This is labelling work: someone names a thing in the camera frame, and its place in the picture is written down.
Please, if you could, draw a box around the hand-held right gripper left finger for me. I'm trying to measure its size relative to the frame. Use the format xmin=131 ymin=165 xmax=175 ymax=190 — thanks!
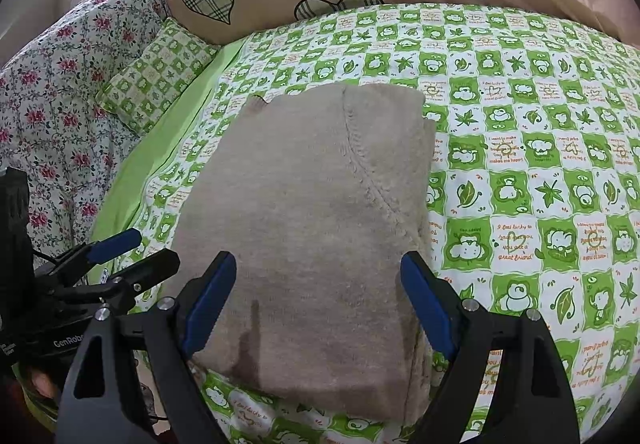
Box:
xmin=55 ymin=251 xmax=237 ymax=444

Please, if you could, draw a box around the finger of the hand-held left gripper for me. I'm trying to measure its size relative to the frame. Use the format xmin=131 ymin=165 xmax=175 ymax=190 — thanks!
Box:
xmin=54 ymin=249 xmax=181 ymax=316
xmin=36 ymin=227 xmax=144 ymax=284

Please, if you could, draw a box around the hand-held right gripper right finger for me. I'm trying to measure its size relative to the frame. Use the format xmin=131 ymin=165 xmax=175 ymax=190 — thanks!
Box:
xmin=399 ymin=251 xmax=581 ymax=444

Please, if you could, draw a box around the beige knit sweater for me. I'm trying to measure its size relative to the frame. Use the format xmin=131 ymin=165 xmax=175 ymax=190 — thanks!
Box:
xmin=162 ymin=83 xmax=437 ymax=426

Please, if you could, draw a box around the person's left hand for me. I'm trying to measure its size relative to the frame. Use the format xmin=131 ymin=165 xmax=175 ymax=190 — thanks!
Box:
xmin=27 ymin=366 xmax=58 ymax=399

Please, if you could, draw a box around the floral blanket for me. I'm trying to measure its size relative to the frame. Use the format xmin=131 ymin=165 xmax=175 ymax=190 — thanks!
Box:
xmin=0 ymin=0 xmax=172 ymax=252

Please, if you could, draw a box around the green checkered pillow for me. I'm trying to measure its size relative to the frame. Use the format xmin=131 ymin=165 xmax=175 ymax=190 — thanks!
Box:
xmin=95 ymin=17 xmax=222 ymax=136

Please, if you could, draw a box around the green checkered bed sheet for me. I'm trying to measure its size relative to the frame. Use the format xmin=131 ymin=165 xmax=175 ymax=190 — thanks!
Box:
xmin=99 ymin=2 xmax=640 ymax=444

